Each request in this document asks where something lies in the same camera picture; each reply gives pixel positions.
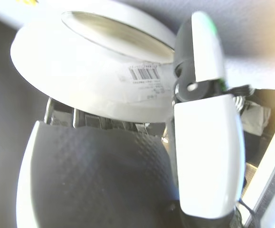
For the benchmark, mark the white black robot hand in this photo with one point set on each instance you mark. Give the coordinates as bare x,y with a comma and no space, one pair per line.
92,178

